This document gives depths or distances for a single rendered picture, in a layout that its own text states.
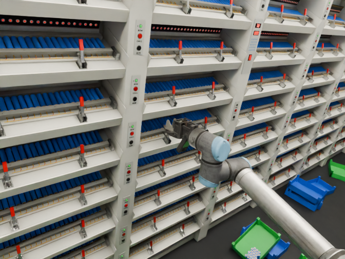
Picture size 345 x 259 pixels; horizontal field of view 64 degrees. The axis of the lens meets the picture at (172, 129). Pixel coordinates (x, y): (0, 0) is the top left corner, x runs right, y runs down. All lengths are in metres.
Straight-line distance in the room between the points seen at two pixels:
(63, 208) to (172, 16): 0.90
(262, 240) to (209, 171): 1.24
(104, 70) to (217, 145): 0.50
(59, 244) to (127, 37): 0.94
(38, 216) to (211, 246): 1.34
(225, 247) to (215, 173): 1.17
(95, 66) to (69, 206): 0.61
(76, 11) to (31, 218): 0.79
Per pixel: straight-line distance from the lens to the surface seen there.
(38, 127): 1.03
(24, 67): 0.96
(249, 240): 2.28
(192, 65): 1.26
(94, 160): 1.20
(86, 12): 0.96
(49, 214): 1.27
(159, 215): 1.77
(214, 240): 2.26
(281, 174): 2.97
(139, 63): 1.08
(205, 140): 1.11
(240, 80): 1.57
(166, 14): 1.11
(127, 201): 1.40
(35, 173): 1.14
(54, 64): 0.99
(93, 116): 1.10
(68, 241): 1.43
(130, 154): 1.24
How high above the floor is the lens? 1.62
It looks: 26 degrees down
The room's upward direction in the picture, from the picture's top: 9 degrees clockwise
